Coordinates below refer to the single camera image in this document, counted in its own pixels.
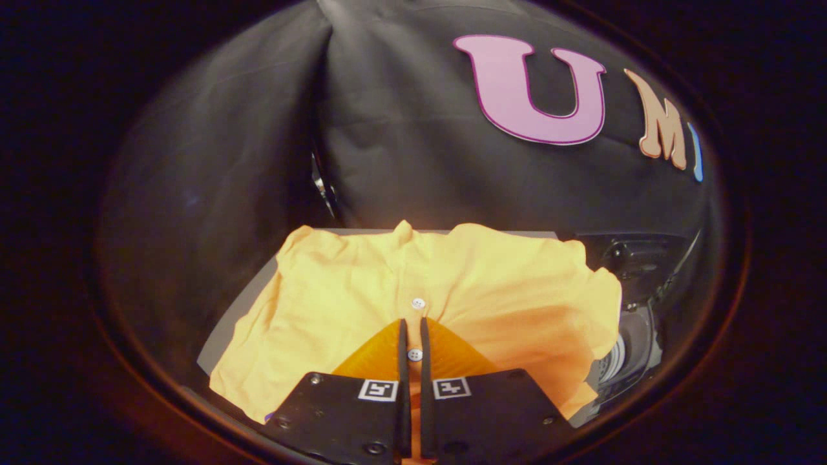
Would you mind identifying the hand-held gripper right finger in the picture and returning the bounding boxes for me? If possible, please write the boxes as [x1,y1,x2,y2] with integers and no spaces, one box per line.
[420,316,572,465]

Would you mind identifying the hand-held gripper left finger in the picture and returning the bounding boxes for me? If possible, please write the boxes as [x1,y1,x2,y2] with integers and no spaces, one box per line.
[268,318,412,465]

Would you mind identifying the orange button shirt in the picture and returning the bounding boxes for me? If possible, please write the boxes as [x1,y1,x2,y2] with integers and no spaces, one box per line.
[210,221,623,427]

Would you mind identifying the grey and white cabinet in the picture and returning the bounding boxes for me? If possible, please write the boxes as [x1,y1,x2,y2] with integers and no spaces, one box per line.
[197,227,560,377]

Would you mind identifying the black backdrop cloth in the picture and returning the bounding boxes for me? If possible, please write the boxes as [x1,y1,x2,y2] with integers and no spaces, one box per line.
[97,0,718,388]

